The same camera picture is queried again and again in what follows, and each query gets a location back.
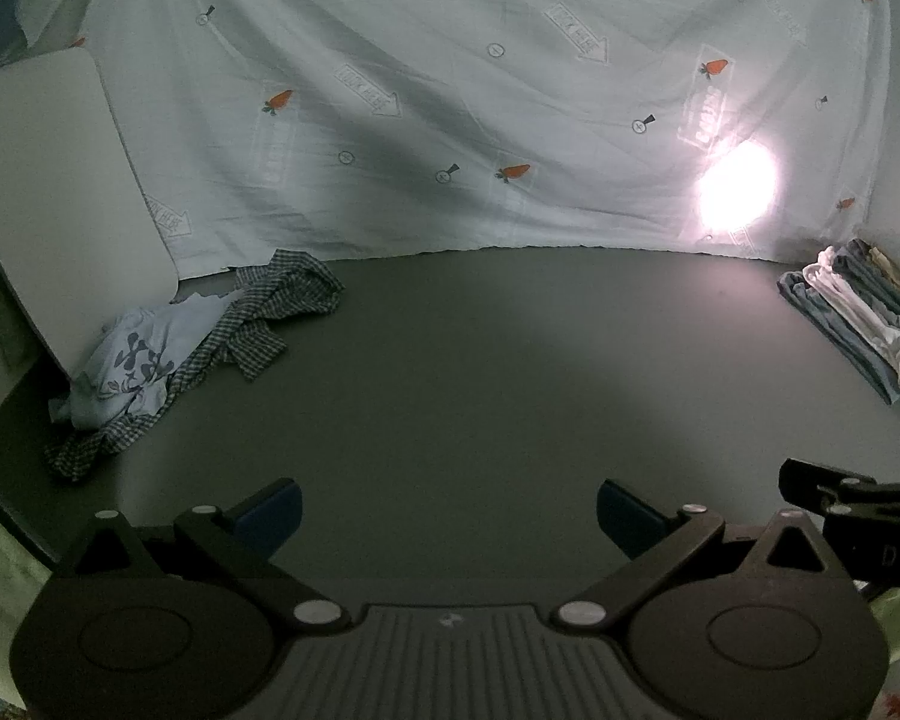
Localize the carrot print pale sheet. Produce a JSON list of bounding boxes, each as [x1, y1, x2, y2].
[[0, 0, 900, 305]]

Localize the white flat board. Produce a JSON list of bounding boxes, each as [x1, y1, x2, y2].
[[0, 49, 182, 382]]

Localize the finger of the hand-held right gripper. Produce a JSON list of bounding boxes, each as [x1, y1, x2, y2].
[[778, 457, 880, 518]]

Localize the folded white garment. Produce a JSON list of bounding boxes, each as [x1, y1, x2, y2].
[[802, 245, 900, 396]]

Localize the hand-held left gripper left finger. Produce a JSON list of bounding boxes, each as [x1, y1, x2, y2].
[[52, 478, 350, 635]]

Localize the dark checked shirt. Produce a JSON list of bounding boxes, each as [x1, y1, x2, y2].
[[43, 247, 346, 483]]

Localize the folded grey-blue garment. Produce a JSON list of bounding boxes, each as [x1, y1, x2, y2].
[[832, 240, 900, 355]]

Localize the folded blue denim jeans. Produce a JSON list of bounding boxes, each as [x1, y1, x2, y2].
[[777, 259, 900, 406]]

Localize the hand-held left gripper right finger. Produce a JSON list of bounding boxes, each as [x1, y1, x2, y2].
[[557, 478, 850, 632]]

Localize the light blue printed t-shirt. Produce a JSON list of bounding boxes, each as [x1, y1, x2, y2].
[[49, 292, 250, 434]]

